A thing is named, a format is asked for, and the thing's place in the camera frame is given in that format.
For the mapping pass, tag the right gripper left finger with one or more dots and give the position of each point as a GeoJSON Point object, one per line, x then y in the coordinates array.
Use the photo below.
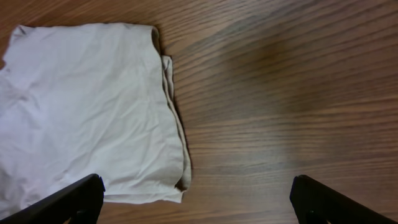
{"type": "Point", "coordinates": [80, 202]}

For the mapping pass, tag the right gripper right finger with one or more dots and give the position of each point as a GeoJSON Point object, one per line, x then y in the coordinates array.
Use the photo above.
{"type": "Point", "coordinates": [314, 202]}

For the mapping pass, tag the beige shorts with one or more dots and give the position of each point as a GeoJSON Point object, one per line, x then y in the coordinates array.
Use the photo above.
{"type": "Point", "coordinates": [90, 99]}

